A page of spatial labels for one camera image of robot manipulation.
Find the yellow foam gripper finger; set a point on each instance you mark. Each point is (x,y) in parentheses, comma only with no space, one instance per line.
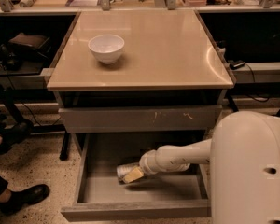
(135,174)

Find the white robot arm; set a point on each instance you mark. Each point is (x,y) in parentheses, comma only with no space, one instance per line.
(244,158)

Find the open grey middle drawer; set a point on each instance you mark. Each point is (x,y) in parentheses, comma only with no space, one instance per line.
(99,196)

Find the closed grey top drawer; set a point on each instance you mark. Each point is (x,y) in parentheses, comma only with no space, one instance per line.
(139,119)

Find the grey drawer cabinet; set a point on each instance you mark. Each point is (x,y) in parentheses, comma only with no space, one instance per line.
(169,59)

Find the black table leg left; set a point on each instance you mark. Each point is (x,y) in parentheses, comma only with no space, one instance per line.
(65,146)

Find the black shoe lower left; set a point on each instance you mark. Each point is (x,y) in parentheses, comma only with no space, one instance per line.
(12,202)

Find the black shoe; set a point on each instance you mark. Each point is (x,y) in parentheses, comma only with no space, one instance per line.
(12,202)
(14,135)

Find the black shoe upper left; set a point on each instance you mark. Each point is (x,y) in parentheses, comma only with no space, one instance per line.
(14,135)

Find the white ceramic bowl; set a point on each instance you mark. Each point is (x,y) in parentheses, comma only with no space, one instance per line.
(106,49)

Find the small black device on ledge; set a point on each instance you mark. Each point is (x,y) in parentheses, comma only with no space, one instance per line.
(236,64)

